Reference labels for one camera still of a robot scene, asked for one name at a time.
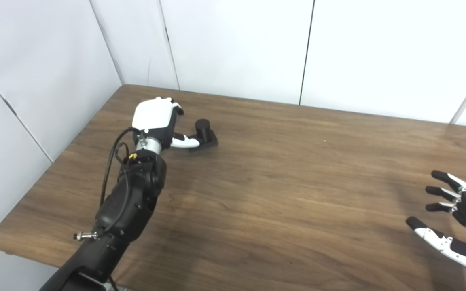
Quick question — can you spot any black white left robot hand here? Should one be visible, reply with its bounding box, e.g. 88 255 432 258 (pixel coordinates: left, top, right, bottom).
132 97 201 149

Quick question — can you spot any black peg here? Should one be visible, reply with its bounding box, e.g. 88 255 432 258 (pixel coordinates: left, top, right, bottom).
188 118 218 153

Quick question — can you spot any thin left wrist wire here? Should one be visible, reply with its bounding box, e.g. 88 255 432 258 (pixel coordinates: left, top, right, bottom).
115 141 139 164

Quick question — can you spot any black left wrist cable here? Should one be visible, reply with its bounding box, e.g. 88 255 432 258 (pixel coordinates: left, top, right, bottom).
74 127 148 241

